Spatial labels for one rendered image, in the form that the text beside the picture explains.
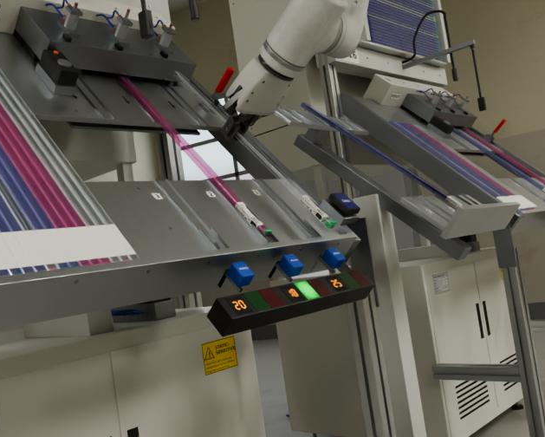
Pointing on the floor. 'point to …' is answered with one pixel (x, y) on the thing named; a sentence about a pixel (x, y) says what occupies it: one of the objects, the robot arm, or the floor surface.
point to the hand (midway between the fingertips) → (235, 128)
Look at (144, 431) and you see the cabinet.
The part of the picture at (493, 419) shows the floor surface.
